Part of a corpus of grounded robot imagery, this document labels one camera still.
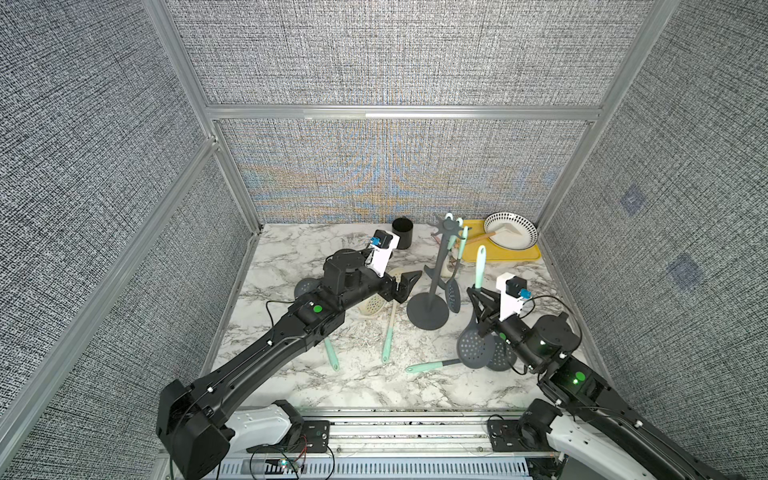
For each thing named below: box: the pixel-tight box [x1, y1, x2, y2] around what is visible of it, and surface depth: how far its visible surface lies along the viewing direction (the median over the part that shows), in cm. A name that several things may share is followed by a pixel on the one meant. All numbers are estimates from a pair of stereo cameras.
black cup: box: [392, 217, 413, 250], surface depth 112 cm
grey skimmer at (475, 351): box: [405, 333, 495, 373], surface depth 73 cm
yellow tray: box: [463, 219, 541, 262], surface depth 112 cm
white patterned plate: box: [484, 212, 539, 251], surface depth 118 cm
